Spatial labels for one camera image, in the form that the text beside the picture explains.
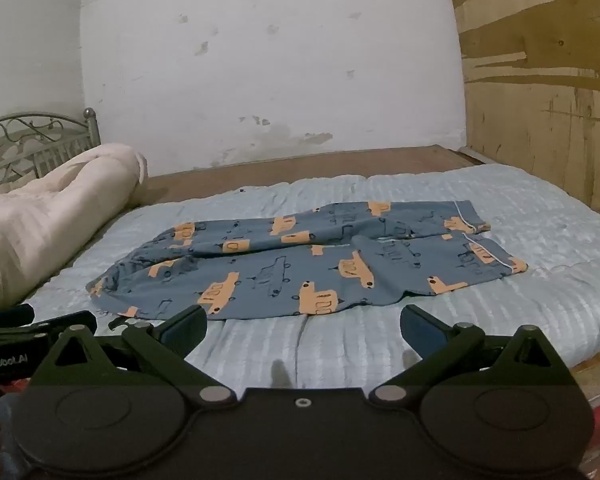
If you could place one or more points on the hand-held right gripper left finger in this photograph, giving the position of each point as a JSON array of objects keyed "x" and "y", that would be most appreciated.
[{"x": 184, "y": 326}]

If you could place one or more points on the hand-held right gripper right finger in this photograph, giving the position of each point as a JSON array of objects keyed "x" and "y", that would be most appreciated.
[{"x": 421, "y": 326}]

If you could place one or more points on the blue pants with orange print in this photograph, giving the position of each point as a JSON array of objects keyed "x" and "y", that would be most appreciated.
[{"x": 280, "y": 270}]

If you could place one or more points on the light blue quilted blanket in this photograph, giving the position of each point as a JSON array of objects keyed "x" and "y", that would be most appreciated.
[{"x": 530, "y": 240}]

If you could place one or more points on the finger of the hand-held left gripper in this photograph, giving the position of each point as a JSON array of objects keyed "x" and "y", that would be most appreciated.
[{"x": 75, "y": 319}]

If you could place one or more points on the plywood panel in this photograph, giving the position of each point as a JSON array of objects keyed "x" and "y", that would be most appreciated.
[{"x": 545, "y": 85}]

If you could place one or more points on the grey metal headboard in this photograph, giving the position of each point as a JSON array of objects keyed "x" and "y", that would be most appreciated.
[{"x": 25, "y": 147}]

